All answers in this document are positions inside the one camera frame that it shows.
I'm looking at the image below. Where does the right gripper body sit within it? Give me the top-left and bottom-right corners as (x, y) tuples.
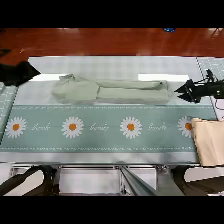
(190, 79), (214, 100)

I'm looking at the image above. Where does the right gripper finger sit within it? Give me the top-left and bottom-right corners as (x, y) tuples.
(177, 92), (202, 104)
(173, 79), (195, 94)

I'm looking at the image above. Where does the light green shirt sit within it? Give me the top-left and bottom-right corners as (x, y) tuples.
(51, 73), (173, 105)

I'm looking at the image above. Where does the beige garment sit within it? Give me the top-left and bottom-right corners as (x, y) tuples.
(190, 117), (224, 167)

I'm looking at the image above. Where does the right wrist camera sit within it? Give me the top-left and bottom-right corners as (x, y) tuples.
(202, 68), (218, 84)

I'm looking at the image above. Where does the silver frame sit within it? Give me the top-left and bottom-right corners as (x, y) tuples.
(0, 162), (224, 197)

